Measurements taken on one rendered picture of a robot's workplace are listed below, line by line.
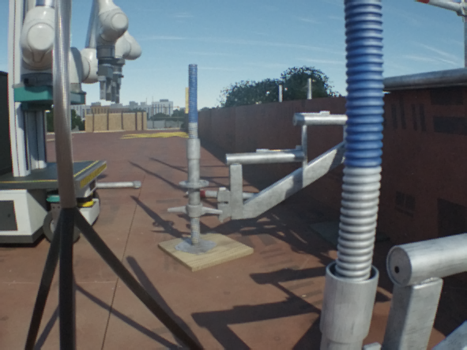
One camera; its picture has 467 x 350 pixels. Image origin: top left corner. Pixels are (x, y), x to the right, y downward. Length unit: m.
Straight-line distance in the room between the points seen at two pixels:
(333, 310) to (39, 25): 1.24
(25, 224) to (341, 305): 1.41
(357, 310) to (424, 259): 0.10
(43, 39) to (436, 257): 1.28
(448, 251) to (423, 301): 0.07
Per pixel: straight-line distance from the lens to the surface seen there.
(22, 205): 1.57
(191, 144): 1.35
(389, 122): 1.67
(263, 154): 1.42
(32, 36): 1.32
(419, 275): 0.41
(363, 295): 0.36
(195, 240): 1.45
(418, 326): 0.46
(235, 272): 1.29
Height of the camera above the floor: 0.57
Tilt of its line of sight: 10 degrees down
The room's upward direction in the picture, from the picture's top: straight up
